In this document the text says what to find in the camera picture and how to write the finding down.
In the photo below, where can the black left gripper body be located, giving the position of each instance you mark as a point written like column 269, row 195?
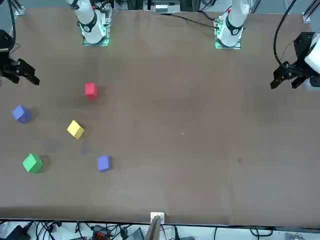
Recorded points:
column 303, row 45

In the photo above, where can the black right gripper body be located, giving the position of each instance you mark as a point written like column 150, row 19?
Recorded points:
column 6, row 42

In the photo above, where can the red cube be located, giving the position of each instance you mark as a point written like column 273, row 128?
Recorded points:
column 90, row 90

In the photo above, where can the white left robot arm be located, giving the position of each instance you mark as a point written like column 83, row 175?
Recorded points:
column 235, row 17

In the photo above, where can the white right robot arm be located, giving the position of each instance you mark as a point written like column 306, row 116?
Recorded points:
column 87, row 15

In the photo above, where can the blue cube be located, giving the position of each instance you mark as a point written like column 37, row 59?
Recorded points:
column 20, row 112
column 103, row 163

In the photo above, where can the yellow cube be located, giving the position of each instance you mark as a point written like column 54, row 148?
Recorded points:
column 75, row 128

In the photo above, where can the green cube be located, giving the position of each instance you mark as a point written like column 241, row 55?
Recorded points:
column 32, row 162

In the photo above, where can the grey power strip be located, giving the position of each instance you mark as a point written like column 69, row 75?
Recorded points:
column 167, row 7

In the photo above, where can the black power adapter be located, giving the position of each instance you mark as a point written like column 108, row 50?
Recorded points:
column 17, row 233

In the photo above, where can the red and black device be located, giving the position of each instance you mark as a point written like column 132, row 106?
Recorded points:
column 101, row 235

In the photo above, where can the dark power adapter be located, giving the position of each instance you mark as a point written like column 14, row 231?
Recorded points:
column 135, row 234

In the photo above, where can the aluminium frame bracket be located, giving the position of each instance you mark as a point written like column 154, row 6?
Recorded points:
column 20, row 10
column 307, row 17

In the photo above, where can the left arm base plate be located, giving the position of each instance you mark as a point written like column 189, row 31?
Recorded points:
column 218, row 45

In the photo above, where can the aluminium camera post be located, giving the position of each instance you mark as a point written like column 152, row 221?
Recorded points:
column 153, row 227

